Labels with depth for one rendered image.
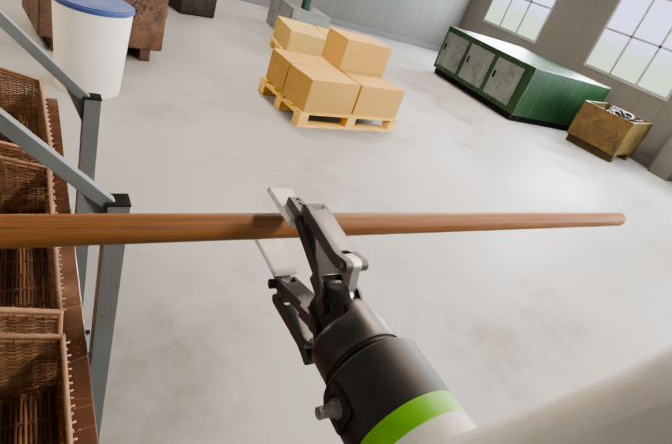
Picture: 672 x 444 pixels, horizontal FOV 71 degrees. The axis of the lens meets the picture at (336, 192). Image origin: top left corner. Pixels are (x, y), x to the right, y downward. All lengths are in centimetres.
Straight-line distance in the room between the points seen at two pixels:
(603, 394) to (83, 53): 361
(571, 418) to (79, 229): 41
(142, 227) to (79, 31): 319
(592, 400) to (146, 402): 170
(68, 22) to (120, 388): 250
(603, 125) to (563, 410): 763
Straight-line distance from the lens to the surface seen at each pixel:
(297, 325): 52
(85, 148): 143
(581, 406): 19
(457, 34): 873
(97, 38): 364
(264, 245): 57
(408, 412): 36
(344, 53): 466
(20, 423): 109
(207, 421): 180
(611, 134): 776
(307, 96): 409
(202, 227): 50
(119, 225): 48
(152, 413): 180
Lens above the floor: 149
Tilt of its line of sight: 27 degrees down
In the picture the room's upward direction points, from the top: 20 degrees clockwise
